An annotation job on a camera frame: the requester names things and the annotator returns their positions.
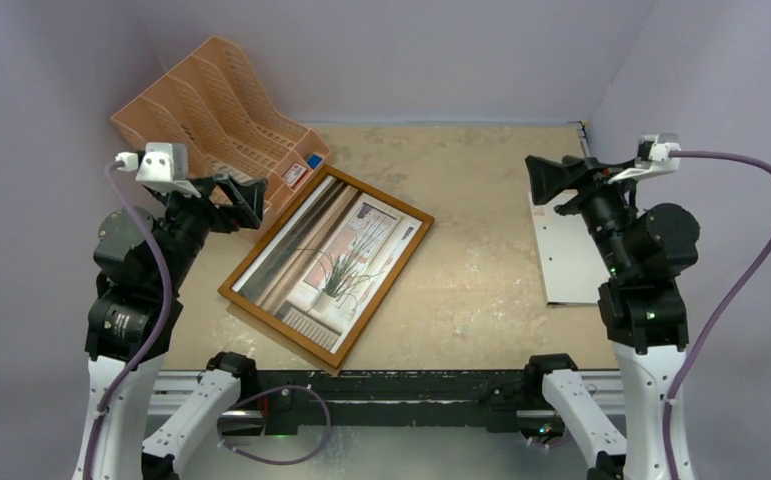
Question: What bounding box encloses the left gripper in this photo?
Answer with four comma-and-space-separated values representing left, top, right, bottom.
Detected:
155, 170, 266, 291

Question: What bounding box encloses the plant window photo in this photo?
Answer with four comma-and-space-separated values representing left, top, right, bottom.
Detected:
232, 175, 423, 355

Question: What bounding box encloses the brown wooden picture frame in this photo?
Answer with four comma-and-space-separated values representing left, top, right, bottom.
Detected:
217, 164, 435, 370

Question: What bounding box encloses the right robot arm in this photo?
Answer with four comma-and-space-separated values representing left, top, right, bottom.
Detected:
522, 156, 700, 479

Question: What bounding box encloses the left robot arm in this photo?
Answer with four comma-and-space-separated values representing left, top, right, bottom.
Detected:
73, 174, 267, 479

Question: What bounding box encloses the red white small box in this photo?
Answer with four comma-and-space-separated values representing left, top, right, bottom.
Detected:
282, 162, 308, 188

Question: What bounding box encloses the orange plastic file organizer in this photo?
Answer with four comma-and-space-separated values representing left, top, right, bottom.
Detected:
110, 36, 332, 240

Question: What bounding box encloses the blue small box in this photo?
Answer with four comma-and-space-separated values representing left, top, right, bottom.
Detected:
306, 154, 323, 169

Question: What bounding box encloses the white panel sheet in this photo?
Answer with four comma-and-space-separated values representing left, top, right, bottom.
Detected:
531, 190, 608, 306

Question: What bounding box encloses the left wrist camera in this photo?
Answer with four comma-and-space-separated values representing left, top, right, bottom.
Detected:
115, 142, 202, 198

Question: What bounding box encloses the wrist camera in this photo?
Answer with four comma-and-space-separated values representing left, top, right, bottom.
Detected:
115, 142, 202, 198
608, 133, 681, 184

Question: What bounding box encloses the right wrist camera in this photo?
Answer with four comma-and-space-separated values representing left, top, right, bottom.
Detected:
608, 133, 681, 184

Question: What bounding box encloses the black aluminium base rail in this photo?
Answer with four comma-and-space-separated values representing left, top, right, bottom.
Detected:
146, 368, 628, 439

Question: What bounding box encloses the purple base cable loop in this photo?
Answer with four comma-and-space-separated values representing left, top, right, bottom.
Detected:
216, 385, 333, 466

